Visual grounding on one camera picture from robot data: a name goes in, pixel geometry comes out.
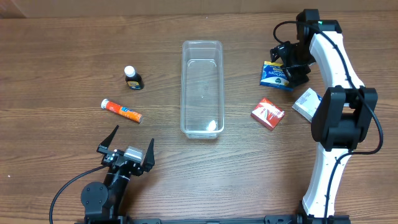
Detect dark bottle white cap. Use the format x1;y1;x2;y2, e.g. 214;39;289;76
124;65;144;90

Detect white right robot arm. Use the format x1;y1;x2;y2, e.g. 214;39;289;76
270;9;383;223

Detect white plaster box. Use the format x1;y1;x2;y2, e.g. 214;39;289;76
292;88;322;123

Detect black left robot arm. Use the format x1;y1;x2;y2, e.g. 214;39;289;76
81;127;155;223

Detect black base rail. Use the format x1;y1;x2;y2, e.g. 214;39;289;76
74;214;351;224

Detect clear plastic container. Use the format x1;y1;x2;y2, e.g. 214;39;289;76
180;40;224;139

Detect red white small box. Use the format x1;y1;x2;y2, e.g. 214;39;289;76
251;98;285;131

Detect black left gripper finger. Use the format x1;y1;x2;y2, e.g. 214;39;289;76
142;138;155;172
100;125;119;148

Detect orange tablet tube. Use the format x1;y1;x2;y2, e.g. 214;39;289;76
101;99;143;123

